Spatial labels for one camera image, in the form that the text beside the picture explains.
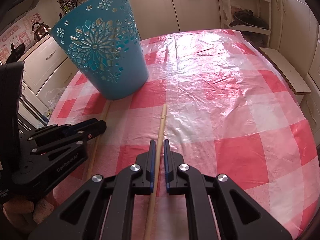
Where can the white tiered storage cart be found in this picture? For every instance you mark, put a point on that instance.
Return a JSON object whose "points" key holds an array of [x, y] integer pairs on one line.
{"points": [[260, 8]]}

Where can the black wok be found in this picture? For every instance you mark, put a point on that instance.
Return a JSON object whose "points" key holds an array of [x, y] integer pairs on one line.
{"points": [[16, 53]]}

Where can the wooden stool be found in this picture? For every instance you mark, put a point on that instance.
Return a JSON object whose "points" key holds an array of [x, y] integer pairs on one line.
{"points": [[287, 71]]}

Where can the black pan on cart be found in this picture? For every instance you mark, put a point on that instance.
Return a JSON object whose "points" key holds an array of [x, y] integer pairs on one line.
{"points": [[246, 17]]}

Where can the floral plastic-lined waste bin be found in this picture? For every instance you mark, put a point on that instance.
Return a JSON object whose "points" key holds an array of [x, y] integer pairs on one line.
{"points": [[55, 99]]}

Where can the pink checkered plastic tablecloth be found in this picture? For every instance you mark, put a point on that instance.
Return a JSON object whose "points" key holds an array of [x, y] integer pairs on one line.
{"points": [[229, 111]]}

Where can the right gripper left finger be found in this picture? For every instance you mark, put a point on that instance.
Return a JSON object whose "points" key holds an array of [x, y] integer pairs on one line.
{"points": [[103, 207]]}

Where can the teal perforated plastic basket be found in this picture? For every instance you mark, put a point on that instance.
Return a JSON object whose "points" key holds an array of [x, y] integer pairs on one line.
{"points": [[101, 38]]}

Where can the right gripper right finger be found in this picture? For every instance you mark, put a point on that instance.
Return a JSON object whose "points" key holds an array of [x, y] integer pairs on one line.
{"points": [[217, 208]]}

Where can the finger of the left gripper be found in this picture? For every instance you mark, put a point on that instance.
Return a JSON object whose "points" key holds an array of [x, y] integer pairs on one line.
{"points": [[40, 147], [55, 131]]}

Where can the metal kettle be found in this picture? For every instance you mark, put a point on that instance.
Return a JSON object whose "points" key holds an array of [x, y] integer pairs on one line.
{"points": [[40, 30]]}

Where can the beige wooden chopstick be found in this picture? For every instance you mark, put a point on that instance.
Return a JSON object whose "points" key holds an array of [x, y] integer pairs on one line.
{"points": [[152, 199], [97, 139]]}

